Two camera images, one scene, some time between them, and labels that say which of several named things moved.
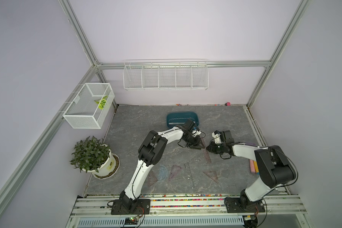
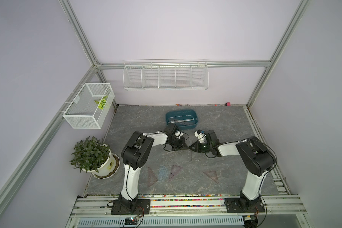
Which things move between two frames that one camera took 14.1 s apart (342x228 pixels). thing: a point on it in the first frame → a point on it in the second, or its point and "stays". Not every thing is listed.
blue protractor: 162,173 stays
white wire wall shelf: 166,74 stays
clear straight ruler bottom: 190,175 → 190,155
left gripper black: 196,143 → 182,145
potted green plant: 93,156 stays
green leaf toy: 101,102 stays
